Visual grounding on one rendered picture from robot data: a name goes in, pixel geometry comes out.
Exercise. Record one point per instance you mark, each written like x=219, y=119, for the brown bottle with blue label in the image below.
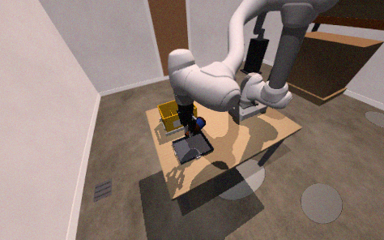
x=200, y=124

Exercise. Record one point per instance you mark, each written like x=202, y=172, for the yellow crate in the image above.
x=169, y=114

